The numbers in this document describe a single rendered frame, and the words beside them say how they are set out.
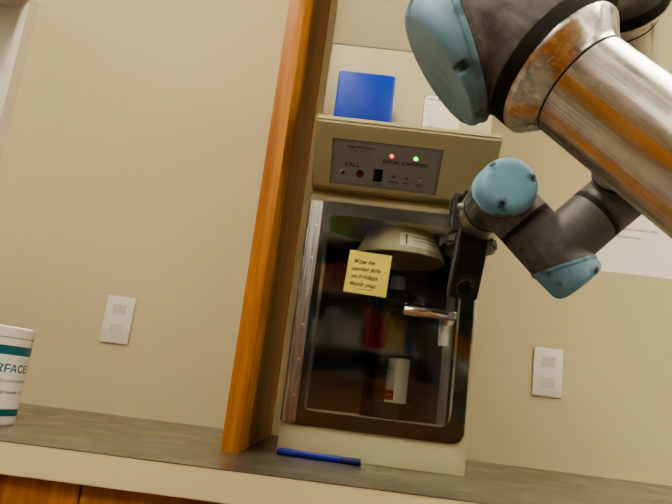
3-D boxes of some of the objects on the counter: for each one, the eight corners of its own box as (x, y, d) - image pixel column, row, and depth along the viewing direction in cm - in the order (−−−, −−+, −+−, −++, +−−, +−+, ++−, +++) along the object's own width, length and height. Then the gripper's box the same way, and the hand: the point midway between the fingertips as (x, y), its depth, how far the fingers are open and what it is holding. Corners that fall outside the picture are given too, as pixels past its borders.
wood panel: (258, 433, 150) (332, -90, 180) (271, 434, 150) (343, -89, 180) (219, 451, 102) (330, -266, 132) (238, 453, 102) (345, -265, 132)
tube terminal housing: (286, 442, 135) (332, 99, 152) (442, 462, 134) (471, 115, 150) (274, 452, 111) (330, 43, 127) (465, 476, 110) (497, 61, 126)
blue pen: (278, 453, 109) (278, 447, 109) (360, 465, 106) (361, 458, 107) (276, 454, 108) (277, 447, 108) (359, 466, 105) (360, 459, 106)
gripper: (516, 186, 97) (485, 223, 118) (455, 179, 98) (435, 217, 118) (512, 242, 95) (481, 269, 116) (450, 234, 96) (430, 263, 116)
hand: (458, 257), depth 115 cm, fingers closed
